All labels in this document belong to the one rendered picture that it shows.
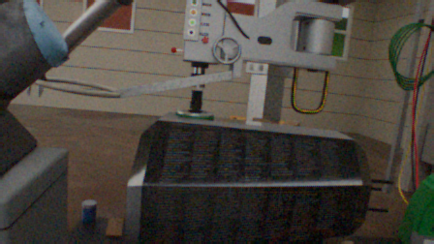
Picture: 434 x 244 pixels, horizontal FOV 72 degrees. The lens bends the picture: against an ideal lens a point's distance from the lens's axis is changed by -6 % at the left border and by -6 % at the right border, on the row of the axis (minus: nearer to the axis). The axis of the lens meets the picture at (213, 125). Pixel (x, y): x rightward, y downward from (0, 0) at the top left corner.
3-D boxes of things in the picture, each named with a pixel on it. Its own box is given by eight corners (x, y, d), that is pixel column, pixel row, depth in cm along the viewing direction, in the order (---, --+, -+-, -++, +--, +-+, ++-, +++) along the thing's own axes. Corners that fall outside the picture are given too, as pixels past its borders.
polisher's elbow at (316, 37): (292, 53, 190) (295, 20, 187) (319, 57, 195) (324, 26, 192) (307, 52, 172) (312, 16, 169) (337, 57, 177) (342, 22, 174)
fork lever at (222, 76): (237, 76, 190) (236, 69, 190) (244, 77, 172) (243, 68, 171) (122, 96, 185) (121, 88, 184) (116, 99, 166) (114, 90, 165)
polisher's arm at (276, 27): (318, 88, 198) (328, 9, 190) (335, 90, 175) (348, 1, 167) (201, 75, 188) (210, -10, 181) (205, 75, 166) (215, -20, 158)
